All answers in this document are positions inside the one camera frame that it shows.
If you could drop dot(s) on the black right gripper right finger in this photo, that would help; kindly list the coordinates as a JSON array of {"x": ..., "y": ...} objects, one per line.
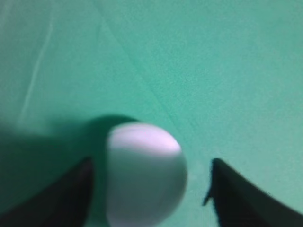
[{"x": 239, "y": 203}]

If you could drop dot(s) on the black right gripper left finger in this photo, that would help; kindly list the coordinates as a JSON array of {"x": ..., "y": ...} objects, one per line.
[{"x": 64, "y": 203}]

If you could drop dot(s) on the white bluetooth earphone case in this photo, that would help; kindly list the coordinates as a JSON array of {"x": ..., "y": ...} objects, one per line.
[{"x": 147, "y": 175}]

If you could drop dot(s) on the green table cloth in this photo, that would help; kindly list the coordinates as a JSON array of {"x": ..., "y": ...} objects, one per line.
[{"x": 224, "y": 77}]

